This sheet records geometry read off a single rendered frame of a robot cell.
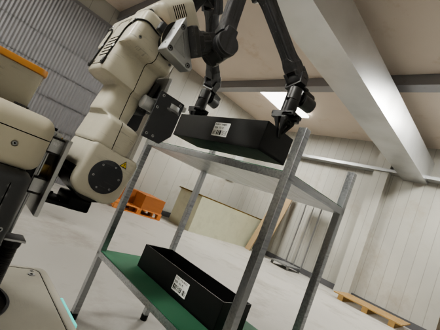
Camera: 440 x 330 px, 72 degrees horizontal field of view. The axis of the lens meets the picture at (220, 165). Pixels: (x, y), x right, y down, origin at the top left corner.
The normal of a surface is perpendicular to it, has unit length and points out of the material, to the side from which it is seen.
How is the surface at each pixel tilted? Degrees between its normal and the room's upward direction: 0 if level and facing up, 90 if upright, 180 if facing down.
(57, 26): 90
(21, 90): 92
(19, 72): 92
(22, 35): 90
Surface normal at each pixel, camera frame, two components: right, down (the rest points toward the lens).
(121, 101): 0.65, 0.17
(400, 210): -0.65, -0.35
